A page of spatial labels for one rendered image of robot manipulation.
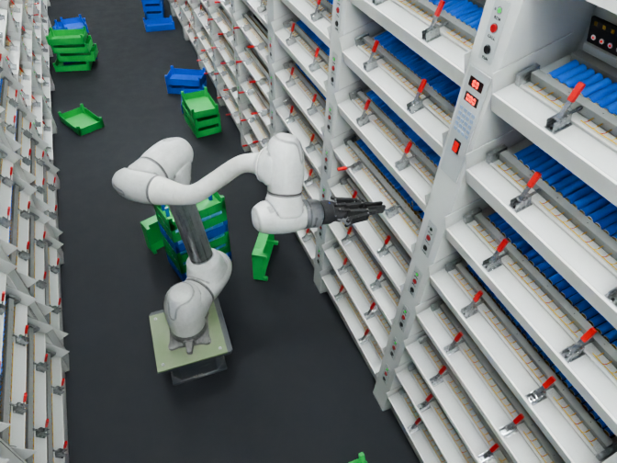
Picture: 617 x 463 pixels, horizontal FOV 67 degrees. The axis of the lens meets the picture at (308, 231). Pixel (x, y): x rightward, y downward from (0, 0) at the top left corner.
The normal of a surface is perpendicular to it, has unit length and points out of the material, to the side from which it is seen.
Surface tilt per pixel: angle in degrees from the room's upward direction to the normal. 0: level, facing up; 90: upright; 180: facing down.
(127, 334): 0
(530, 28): 90
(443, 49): 19
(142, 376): 0
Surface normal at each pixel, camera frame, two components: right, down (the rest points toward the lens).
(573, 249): -0.26, -0.59
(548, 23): 0.38, 0.66
